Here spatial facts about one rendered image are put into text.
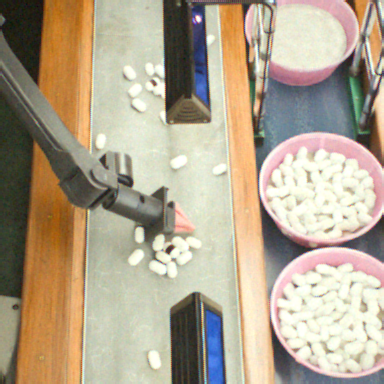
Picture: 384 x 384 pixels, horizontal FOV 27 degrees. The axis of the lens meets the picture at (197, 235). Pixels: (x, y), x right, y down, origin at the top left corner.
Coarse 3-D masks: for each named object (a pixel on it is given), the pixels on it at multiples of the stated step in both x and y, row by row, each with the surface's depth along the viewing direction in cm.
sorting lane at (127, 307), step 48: (96, 0) 192; (144, 0) 192; (96, 48) 185; (144, 48) 185; (96, 96) 178; (144, 96) 178; (144, 144) 172; (192, 144) 172; (144, 192) 166; (192, 192) 166; (96, 240) 160; (96, 288) 155; (144, 288) 155; (192, 288) 155; (96, 336) 150; (144, 336) 150; (240, 336) 150
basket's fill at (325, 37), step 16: (288, 16) 191; (304, 16) 191; (320, 16) 191; (288, 32) 189; (304, 32) 189; (320, 32) 189; (336, 32) 189; (272, 48) 186; (288, 48) 186; (304, 48) 186; (320, 48) 186; (336, 48) 187; (288, 64) 184; (304, 64) 184; (320, 64) 184
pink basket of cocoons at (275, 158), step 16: (288, 144) 169; (304, 144) 171; (320, 144) 171; (336, 144) 171; (352, 144) 169; (272, 160) 168; (368, 160) 168; (368, 224) 162; (304, 240) 161; (320, 240) 157; (336, 240) 157
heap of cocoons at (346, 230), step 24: (288, 168) 168; (312, 168) 168; (336, 168) 168; (360, 168) 170; (288, 192) 166; (312, 192) 165; (336, 192) 166; (360, 192) 166; (288, 216) 163; (312, 216) 162; (336, 216) 163; (360, 216) 163
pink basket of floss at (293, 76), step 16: (288, 0) 193; (320, 0) 192; (336, 0) 189; (336, 16) 191; (352, 16) 187; (352, 32) 186; (352, 48) 181; (272, 64) 180; (336, 64) 181; (288, 80) 186; (304, 80) 185; (320, 80) 187
